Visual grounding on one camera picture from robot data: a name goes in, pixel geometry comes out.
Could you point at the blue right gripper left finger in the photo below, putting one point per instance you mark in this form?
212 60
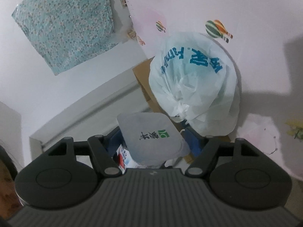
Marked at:
113 140

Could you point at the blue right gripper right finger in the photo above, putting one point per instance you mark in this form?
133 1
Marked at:
195 141

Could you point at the grey milk pouch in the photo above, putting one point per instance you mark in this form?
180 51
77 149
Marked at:
151 138

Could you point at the person right hand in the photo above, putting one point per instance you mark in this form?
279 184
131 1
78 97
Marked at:
9 201

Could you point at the red white carton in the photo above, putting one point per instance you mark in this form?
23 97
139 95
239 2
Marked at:
124 159

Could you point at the white plastic shopping bag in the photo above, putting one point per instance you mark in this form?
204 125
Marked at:
194 80

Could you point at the brown cardboard box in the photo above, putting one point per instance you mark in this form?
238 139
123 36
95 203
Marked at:
141 72

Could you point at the floral blue wall cloth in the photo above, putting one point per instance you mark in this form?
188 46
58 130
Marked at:
66 33

